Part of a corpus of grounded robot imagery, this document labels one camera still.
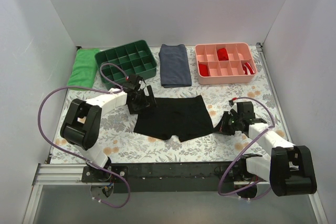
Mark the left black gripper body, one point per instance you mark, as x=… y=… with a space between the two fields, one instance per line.
x=143 y=102

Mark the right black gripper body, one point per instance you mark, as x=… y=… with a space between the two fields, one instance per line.
x=227 y=123

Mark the black underwear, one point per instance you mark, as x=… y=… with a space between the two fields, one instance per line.
x=186 y=118

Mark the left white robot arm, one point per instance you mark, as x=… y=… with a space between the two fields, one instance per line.
x=82 y=122

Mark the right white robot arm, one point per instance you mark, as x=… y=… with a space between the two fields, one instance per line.
x=286 y=166

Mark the red white striped underwear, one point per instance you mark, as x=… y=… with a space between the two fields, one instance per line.
x=247 y=68

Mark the rolled red underwear left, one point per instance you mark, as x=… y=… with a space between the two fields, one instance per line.
x=203 y=70

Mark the rolled red underwear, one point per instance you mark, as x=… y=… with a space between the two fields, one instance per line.
x=203 y=70
x=222 y=54

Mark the rolled red underwear top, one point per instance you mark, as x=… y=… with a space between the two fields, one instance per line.
x=222 y=54

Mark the folded grey-blue towel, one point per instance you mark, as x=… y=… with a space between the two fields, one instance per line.
x=174 y=67

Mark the green divided organizer tray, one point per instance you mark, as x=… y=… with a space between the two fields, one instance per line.
x=133 y=58

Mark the pink divided organizer tray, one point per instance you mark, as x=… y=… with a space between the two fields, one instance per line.
x=224 y=72

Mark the folded green towel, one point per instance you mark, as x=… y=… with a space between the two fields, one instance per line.
x=84 y=68

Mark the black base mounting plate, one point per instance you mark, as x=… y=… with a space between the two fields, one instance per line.
x=168 y=177

